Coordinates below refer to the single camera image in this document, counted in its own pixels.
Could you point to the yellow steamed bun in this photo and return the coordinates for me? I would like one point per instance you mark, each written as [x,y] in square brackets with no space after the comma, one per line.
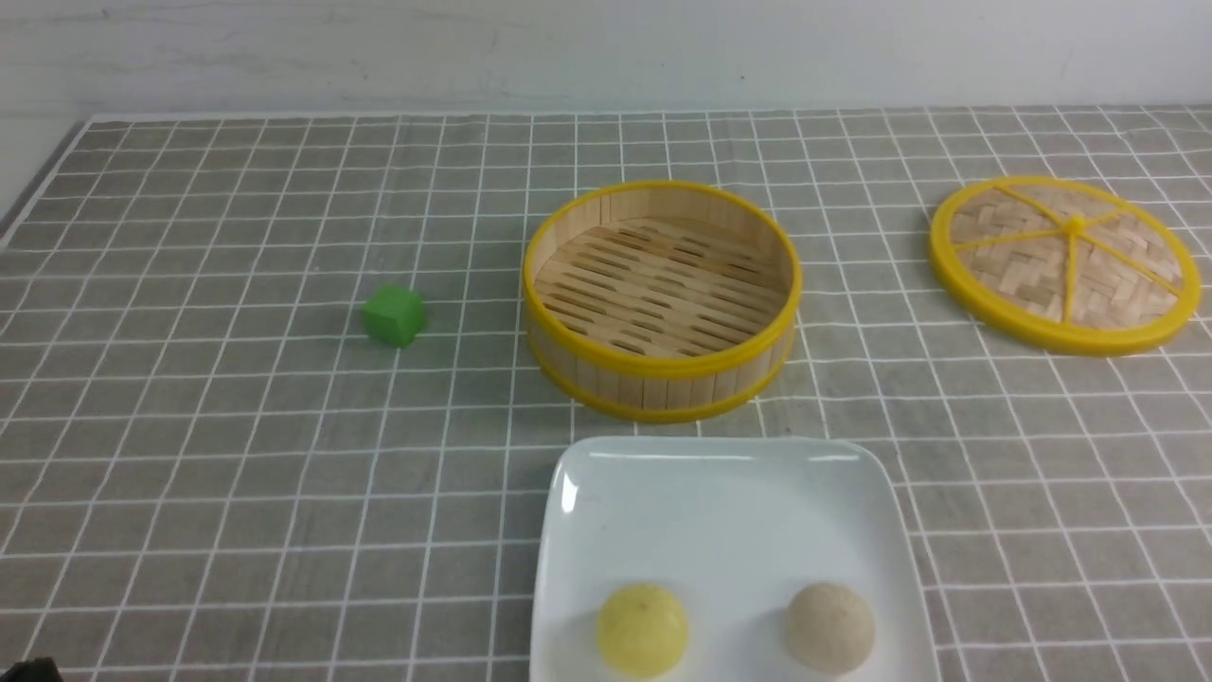
[642,630]

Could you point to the beige steamed bun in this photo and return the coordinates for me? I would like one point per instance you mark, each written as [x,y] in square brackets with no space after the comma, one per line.
[830,628]

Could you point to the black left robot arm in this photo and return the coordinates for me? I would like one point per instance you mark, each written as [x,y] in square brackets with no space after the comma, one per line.
[40,669]

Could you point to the bamboo steamer basket yellow rim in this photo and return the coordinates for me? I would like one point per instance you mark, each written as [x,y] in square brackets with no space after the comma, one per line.
[661,301]

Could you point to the green cube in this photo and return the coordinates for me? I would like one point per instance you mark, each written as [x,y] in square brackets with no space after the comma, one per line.
[394,316]

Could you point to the white square plate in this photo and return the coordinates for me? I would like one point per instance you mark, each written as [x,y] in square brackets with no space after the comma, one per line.
[733,528]

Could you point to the grey checkered tablecloth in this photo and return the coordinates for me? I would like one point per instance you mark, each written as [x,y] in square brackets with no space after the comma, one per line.
[211,472]

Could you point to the bamboo steamer lid yellow rim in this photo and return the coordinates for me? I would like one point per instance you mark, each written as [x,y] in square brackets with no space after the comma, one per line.
[1063,265]

